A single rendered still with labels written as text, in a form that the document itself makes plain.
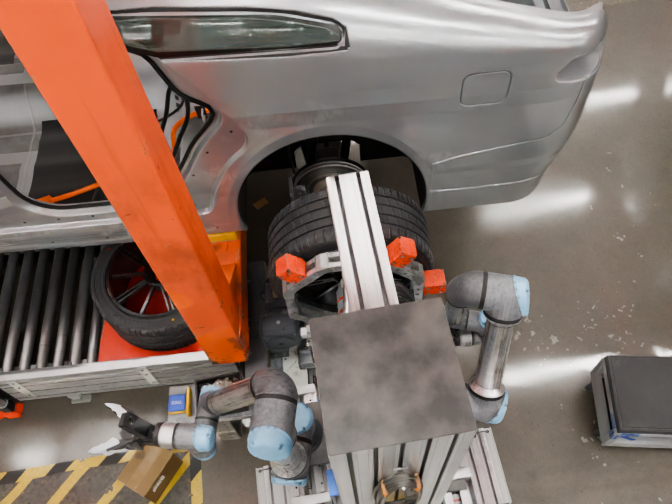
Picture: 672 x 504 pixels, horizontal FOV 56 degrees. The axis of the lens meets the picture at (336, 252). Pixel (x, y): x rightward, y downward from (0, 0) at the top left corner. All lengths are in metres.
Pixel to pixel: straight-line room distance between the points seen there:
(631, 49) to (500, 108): 2.59
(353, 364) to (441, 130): 1.44
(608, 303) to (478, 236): 0.77
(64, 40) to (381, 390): 0.90
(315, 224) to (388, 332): 1.21
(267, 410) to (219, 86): 1.06
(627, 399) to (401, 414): 2.06
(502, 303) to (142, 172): 1.08
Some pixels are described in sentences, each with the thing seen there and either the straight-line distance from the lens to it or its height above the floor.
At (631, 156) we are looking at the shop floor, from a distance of 4.24.
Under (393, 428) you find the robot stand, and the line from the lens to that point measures 1.08.
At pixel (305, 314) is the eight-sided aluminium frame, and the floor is 0.73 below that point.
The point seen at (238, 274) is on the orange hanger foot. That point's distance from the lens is 2.79.
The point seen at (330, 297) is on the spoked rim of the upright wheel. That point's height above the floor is 0.64.
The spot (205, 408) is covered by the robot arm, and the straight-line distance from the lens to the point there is 2.06.
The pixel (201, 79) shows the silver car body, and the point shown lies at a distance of 2.16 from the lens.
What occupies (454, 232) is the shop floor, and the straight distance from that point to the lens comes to 3.67.
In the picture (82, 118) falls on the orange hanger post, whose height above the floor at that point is 2.05.
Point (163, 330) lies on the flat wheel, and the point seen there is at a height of 0.50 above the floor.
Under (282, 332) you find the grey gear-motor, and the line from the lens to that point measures 2.94.
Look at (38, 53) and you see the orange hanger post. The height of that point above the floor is 2.24.
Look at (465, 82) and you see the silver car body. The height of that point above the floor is 1.51.
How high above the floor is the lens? 3.07
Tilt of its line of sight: 59 degrees down
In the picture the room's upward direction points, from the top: 7 degrees counter-clockwise
